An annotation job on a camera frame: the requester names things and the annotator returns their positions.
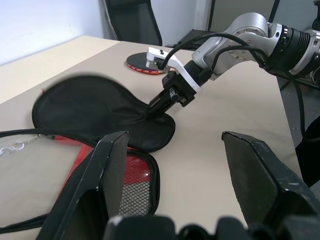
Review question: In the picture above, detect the black and red paddle case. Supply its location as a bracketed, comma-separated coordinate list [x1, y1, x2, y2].
[0, 74, 176, 236]

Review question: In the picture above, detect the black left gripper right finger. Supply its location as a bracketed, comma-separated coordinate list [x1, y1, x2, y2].
[221, 130, 320, 230]

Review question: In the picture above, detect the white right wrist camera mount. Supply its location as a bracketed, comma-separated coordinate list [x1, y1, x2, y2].
[146, 46, 202, 94]

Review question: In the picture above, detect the black office chair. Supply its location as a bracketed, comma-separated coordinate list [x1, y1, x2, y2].
[103, 0, 163, 47]

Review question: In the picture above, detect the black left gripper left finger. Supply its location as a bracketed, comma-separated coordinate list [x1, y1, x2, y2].
[36, 130, 130, 240]

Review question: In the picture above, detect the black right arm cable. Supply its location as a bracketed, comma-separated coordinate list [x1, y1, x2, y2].
[157, 32, 307, 141]

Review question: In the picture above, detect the silver zipper pull with ring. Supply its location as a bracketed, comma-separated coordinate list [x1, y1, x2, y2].
[0, 133, 42, 158]

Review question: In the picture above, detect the black chair seat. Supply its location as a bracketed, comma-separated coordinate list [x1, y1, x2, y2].
[172, 28, 226, 48]

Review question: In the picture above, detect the black red table tennis paddle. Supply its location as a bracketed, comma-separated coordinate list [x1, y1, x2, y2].
[126, 51, 167, 76]

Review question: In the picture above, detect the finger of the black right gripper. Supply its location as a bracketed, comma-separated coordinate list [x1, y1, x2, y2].
[146, 96, 179, 120]
[149, 90, 171, 108]

